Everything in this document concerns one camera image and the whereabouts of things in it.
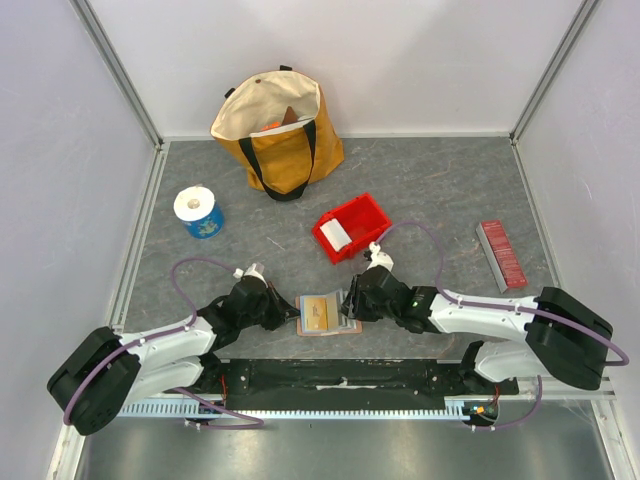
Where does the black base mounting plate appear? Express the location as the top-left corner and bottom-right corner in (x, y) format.
(187, 359), (519, 411)

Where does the red plastic bin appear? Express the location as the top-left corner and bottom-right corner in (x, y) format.
(311, 192), (392, 265)

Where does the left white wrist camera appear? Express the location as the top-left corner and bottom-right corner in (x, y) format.
(232, 262), (267, 283)

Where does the red rectangular box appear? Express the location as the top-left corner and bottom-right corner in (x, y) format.
(476, 220), (528, 293)

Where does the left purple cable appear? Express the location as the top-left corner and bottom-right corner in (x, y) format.
(62, 257), (266, 430)

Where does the tan leather card holder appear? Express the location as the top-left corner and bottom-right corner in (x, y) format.
(296, 290), (363, 337)

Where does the orange item inside bag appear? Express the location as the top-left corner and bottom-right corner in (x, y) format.
(260, 121), (284, 132)

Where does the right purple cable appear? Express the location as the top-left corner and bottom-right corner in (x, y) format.
(372, 219), (631, 432)

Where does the yellow credit card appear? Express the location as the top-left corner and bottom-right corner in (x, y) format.
(300, 295), (328, 333)

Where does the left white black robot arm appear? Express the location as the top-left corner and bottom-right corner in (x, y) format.
(47, 275), (300, 436)

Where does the white card stack in bin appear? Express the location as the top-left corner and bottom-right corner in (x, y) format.
(320, 218), (351, 252)

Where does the yellow canvas tote bag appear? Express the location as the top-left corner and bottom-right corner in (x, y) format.
(210, 65), (345, 202)

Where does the slotted cable duct rail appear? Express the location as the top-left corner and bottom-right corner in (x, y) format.
(119, 396), (474, 420)

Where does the purple cable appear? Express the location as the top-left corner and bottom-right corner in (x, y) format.
(62, 257), (266, 430)
(372, 219), (631, 432)

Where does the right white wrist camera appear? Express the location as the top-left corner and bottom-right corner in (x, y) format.
(364, 242), (394, 271)

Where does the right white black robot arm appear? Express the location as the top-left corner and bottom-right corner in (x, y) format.
(341, 266), (613, 394)

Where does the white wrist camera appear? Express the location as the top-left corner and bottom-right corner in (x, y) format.
(364, 242), (394, 271)
(232, 262), (267, 283)

